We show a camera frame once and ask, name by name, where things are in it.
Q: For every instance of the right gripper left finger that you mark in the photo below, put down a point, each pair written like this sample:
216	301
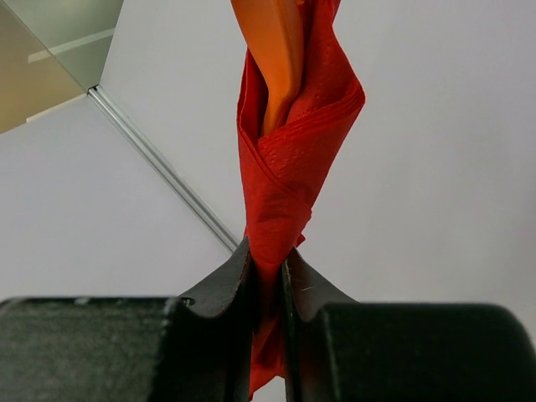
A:
191	347

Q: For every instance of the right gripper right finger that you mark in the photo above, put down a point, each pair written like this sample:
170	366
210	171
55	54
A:
339	349

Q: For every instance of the red paper napkin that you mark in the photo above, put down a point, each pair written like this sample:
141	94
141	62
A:
282	172

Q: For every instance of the orange plastic spoon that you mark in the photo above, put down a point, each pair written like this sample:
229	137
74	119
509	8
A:
273	32

